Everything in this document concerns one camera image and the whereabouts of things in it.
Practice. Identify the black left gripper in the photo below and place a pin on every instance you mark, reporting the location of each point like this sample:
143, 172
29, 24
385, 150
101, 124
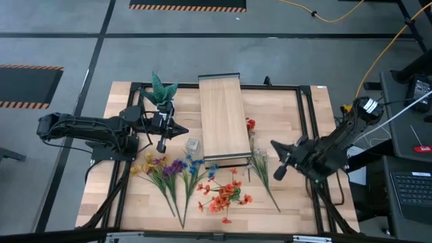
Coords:
158, 119

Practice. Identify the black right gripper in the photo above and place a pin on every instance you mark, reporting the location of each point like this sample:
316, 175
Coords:
300, 153

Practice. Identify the white artificial flower bunch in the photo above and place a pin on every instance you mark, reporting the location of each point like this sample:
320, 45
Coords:
261, 167

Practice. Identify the purple artificial flower bunch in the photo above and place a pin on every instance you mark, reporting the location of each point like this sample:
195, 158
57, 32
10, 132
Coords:
175, 166

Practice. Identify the blue artificial flower bunch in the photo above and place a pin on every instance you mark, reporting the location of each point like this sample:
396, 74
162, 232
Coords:
193, 170

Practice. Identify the red artificial flower bunch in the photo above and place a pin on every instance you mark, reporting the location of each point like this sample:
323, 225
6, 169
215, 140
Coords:
250, 124

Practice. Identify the yellow artificial flower bunch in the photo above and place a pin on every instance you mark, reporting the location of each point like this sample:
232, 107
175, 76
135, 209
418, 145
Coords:
148, 167

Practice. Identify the orange artificial flower bunch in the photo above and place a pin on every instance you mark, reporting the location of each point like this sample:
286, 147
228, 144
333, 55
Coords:
222, 199

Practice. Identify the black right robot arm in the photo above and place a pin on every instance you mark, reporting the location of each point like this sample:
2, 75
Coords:
341, 138

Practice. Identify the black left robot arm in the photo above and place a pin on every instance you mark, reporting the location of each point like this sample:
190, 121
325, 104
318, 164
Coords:
84, 126

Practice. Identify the clear square glass vase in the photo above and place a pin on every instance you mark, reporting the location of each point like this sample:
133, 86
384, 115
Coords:
192, 145

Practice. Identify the green plant in white pot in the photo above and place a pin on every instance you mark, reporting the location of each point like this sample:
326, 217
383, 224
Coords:
160, 91

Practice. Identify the dark grey desk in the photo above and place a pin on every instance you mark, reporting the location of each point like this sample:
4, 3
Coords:
401, 141
405, 233

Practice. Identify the black hazard-striped floor mat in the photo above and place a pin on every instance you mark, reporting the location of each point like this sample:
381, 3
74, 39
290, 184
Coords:
185, 3
27, 86

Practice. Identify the black keyboard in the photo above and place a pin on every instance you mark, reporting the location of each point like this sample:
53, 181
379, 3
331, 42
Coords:
411, 189

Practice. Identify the black handheld device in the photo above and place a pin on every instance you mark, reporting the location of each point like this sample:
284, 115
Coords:
420, 92

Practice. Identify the black desk base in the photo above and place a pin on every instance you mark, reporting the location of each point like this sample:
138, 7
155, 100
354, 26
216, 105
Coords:
415, 67

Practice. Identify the black rig crossbeam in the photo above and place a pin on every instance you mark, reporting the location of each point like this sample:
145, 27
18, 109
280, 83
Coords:
50, 236

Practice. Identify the dark grey furniture leg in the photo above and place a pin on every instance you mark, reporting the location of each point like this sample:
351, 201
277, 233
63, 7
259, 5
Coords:
10, 154

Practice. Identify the black diagonal desk bar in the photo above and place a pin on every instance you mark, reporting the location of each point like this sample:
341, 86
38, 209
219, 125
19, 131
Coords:
403, 8

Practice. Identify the black aluminium table frame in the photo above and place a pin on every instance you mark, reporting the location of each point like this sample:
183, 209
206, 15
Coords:
287, 87

